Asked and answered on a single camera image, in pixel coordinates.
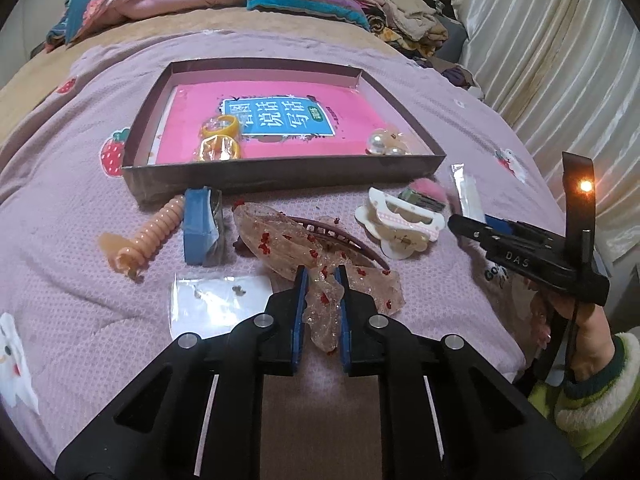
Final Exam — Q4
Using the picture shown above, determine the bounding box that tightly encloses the pink book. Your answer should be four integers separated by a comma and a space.
149, 82, 417, 165

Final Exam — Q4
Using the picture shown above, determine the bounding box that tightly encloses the pearl hair tie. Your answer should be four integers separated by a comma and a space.
366, 129, 412, 157

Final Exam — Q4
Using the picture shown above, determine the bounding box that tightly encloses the sheer scrunchie with red bows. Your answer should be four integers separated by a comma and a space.
232, 201, 406, 354

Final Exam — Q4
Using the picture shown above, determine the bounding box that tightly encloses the brown toothed headband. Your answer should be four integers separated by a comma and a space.
284, 215, 392, 274

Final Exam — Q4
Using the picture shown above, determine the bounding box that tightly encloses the cream pleated curtain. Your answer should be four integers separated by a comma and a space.
459, 0, 640, 283

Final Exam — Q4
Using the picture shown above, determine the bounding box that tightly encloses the yellow ring in clear wrap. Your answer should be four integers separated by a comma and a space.
200, 115, 244, 139
194, 135, 244, 163

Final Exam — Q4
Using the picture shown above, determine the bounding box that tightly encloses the blue box with clear lid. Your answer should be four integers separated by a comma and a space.
182, 186, 226, 267

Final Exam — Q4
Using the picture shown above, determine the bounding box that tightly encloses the tan bed sheet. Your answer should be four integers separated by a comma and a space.
0, 7, 417, 113

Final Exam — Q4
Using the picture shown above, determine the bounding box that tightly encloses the white hair claw clip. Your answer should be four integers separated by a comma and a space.
354, 186, 447, 261

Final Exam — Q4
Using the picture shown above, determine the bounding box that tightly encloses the orange spiral hair clip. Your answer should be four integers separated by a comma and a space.
97, 195, 187, 281

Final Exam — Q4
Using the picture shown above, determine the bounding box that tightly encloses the shallow cardboard box tray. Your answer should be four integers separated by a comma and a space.
122, 60, 447, 207

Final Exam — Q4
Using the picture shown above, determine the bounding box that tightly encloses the pink pompom hair clip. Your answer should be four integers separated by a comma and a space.
400, 177, 452, 213

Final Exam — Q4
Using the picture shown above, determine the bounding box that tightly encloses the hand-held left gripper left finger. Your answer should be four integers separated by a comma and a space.
55, 266, 307, 480

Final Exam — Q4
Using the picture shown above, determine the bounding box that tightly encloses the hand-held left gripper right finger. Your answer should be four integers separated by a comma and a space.
334, 266, 583, 480

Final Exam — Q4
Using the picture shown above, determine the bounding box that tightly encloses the striped pillow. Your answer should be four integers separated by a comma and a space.
246, 0, 374, 32

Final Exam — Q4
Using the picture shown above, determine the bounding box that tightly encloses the pile of clothes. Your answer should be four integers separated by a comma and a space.
327, 0, 487, 102

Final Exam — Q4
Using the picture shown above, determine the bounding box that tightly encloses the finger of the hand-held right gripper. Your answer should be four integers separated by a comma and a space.
448, 215, 521, 249
485, 216, 566, 241

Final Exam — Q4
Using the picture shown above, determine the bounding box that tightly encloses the earring card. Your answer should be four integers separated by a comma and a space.
169, 272, 274, 342

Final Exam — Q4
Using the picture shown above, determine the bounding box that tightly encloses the person's right hand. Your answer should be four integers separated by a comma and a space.
530, 285, 616, 383

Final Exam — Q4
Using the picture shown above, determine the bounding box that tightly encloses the purple printed quilt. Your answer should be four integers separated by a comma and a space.
0, 27, 568, 466

